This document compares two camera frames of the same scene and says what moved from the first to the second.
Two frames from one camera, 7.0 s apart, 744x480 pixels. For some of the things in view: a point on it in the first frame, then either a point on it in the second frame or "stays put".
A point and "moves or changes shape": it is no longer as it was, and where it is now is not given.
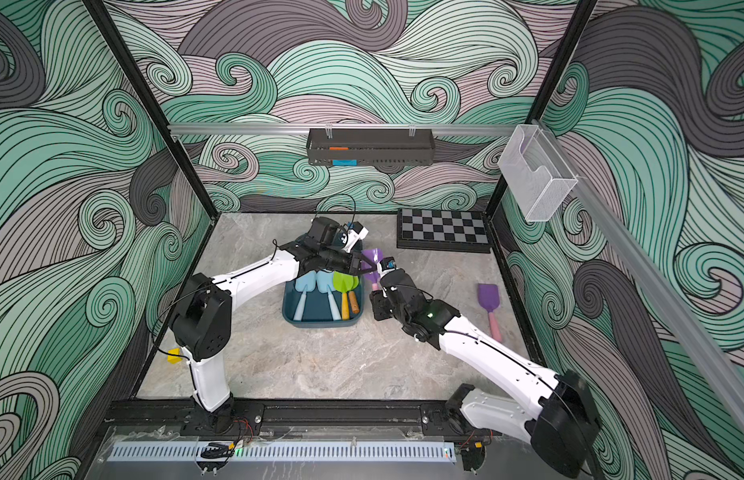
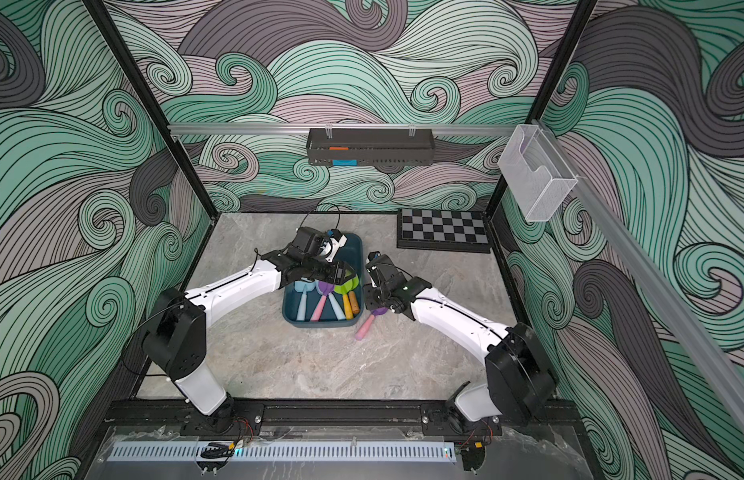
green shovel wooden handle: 353,301 stays put
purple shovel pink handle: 374,256 moves or changes shape
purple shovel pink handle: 489,299 -> 361,332
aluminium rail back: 342,127 stays put
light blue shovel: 304,283 stays put
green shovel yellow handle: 343,283 stays put
